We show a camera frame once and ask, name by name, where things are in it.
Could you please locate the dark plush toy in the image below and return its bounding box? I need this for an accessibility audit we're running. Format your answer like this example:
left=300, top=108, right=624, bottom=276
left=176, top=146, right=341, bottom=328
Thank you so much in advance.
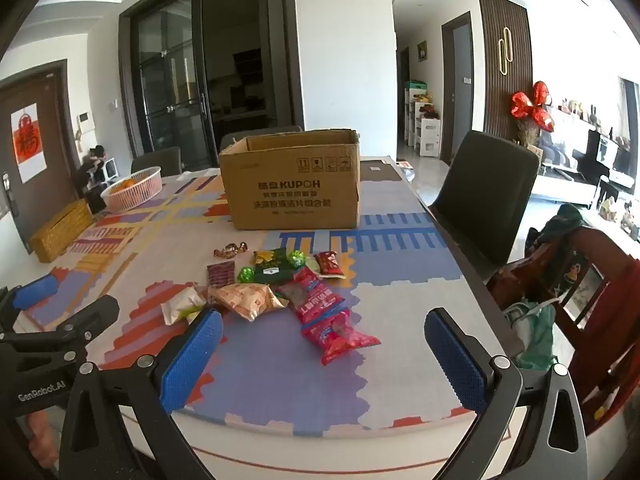
left=75, top=146, right=108, bottom=186

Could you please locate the black glass sliding door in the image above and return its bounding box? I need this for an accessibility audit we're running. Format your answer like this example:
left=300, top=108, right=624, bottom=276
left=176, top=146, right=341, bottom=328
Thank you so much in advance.
left=119, top=0, right=306, bottom=171

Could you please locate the yellow woven box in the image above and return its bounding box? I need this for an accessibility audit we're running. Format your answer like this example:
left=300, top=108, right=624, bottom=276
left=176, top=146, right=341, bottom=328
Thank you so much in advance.
left=29, top=199, right=95, bottom=263

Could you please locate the red wooden chair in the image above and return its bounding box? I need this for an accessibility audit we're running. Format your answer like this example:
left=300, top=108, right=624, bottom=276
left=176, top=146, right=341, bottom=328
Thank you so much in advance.
left=487, top=225, right=640, bottom=436

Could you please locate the small red snack packet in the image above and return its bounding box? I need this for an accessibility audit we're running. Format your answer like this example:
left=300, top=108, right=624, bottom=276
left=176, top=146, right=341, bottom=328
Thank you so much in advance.
left=316, top=251, right=347, bottom=278

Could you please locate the dark slatted wall panel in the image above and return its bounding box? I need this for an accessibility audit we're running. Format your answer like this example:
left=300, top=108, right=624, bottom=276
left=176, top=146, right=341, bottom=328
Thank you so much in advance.
left=477, top=0, right=533, bottom=148

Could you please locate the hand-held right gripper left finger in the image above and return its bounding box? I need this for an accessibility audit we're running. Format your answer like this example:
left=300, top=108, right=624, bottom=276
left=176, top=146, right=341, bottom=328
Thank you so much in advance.
left=57, top=307, right=226, bottom=480

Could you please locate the grey interior door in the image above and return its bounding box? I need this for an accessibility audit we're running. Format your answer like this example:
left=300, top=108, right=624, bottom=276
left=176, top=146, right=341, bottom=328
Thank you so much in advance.
left=441, top=11, right=475, bottom=163

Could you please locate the orange beige snack packet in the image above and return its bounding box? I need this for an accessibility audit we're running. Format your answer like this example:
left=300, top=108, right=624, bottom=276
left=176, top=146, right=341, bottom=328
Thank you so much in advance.
left=207, top=282, right=291, bottom=322

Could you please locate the gold wall ornament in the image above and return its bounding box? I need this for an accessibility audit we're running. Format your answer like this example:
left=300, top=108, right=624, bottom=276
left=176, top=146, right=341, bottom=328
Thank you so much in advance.
left=498, top=27, right=513, bottom=73

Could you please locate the brown entrance door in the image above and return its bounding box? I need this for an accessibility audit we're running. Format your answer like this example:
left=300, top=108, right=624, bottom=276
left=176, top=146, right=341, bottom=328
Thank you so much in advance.
left=0, top=59, right=83, bottom=253

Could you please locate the person's left hand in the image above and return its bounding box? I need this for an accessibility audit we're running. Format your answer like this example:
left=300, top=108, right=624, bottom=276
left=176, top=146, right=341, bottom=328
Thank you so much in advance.
left=27, top=407, right=66, bottom=468

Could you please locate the dark green snack packet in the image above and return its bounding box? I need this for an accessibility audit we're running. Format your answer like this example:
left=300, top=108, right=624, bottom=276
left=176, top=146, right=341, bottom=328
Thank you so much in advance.
left=254, top=265, right=297, bottom=286

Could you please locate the green plastic bag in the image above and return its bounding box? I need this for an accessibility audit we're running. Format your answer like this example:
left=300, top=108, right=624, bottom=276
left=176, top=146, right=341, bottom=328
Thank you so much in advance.
left=502, top=297, right=558, bottom=371

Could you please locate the maroon striped snack packet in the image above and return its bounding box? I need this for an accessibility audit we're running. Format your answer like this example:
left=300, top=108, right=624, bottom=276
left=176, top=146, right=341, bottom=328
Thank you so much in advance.
left=206, top=261, right=237, bottom=288

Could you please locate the white low cabinet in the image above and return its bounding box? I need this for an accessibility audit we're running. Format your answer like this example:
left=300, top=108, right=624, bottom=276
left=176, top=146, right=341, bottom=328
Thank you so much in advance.
left=532, top=105, right=608, bottom=206

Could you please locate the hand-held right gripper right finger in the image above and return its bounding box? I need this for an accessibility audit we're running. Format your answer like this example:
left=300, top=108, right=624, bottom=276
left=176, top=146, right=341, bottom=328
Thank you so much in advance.
left=424, top=307, right=588, bottom=480

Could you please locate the red paper door decoration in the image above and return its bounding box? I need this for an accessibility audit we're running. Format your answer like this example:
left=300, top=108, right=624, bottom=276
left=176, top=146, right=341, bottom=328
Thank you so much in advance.
left=11, top=103, right=47, bottom=178

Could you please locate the white basket of oranges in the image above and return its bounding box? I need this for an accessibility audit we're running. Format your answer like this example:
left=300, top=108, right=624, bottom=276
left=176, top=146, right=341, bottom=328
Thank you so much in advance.
left=100, top=166, right=163, bottom=212

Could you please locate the white yellow snack packet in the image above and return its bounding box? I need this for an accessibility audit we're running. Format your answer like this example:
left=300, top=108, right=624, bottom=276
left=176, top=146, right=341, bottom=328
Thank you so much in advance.
left=161, top=286, right=208, bottom=326

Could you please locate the brown cardboard box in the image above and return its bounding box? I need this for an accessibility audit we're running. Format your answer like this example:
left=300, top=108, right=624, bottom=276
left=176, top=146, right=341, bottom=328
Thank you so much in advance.
left=218, top=129, right=362, bottom=231

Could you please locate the white shelf unit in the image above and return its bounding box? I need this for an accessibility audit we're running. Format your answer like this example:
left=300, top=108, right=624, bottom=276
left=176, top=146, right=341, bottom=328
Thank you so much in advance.
left=404, top=80, right=443, bottom=156

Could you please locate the dark green cloth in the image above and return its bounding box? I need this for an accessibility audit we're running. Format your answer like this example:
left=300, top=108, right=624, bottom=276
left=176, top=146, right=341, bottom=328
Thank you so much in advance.
left=525, top=204, right=586, bottom=261

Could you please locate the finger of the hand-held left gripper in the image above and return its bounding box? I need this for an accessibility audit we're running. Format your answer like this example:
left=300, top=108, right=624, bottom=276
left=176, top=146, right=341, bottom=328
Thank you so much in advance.
left=0, top=275, right=61, bottom=333
left=0, top=294, right=121, bottom=361

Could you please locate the gold brown candy wrapper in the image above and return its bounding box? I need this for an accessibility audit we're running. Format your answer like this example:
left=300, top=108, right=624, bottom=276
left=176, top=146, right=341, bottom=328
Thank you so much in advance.
left=212, top=241, right=251, bottom=260

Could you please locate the yellow green snack packet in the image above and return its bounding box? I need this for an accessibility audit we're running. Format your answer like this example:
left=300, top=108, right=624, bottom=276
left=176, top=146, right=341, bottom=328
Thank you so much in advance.
left=252, top=249, right=288, bottom=268

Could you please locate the colourful printed table mat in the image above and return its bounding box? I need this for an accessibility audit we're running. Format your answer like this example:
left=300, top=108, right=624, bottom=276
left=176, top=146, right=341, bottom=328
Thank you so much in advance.
left=20, top=157, right=506, bottom=431

